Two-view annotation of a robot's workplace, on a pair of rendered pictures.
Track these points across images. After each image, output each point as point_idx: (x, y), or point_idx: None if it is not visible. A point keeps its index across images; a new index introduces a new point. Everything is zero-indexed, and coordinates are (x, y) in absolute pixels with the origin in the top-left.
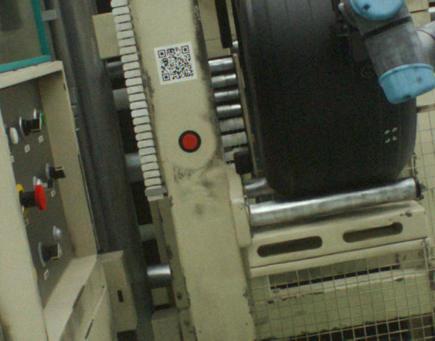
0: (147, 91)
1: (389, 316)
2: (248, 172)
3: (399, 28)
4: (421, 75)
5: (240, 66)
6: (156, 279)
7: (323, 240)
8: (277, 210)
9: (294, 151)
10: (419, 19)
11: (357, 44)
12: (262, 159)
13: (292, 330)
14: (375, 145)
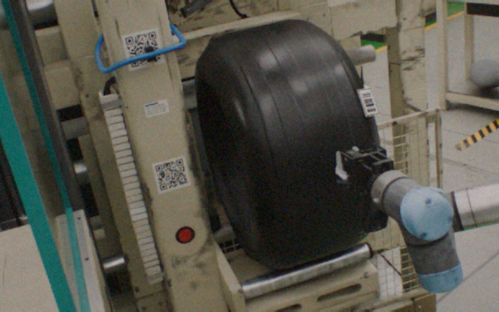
0: (100, 134)
1: None
2: (218, 229)
3: (443, 242)
4: (457, 275)
5: None
6: (110, 271)
7: (302, 305)
8: (265, 287)
9: (288, 255)
10: None
11: (374, 211)
12: (250, 247)
13: None
14: (350, 240)
